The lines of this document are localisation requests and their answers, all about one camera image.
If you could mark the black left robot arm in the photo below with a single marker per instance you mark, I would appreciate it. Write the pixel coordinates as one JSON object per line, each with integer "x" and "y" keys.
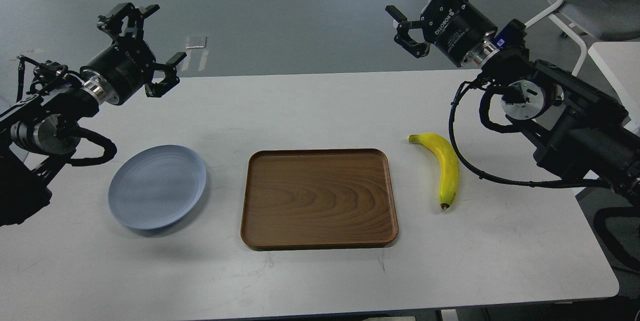
{"x": 40, "y": 133}

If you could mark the white side table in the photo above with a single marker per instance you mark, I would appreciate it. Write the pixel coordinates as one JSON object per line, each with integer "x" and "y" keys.
{"x": 619, "y": 61}

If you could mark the yellow banana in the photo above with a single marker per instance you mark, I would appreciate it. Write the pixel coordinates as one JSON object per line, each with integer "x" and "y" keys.
{"x": 449, "y": 172}

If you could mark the blue round plate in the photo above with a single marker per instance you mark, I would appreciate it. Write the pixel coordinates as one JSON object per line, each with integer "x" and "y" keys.
{"x": 157, "y": 187}

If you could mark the white grey office chair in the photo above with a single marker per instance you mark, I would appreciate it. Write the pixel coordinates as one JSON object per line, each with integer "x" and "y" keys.
{"x": 604, "y": 20}

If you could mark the brown wooden tray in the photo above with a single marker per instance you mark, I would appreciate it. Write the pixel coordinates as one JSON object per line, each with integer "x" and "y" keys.
{"x": 318, "y": 199}

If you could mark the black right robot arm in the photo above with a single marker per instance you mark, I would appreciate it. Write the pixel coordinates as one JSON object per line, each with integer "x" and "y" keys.
{"x": 576, "y": 129}

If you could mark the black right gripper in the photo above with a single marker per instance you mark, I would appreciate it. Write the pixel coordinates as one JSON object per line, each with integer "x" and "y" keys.
{"x": 457, "y": 26}

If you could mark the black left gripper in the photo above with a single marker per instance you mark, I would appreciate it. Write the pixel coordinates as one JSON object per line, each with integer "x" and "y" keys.
{"x": 128, "y": 63}

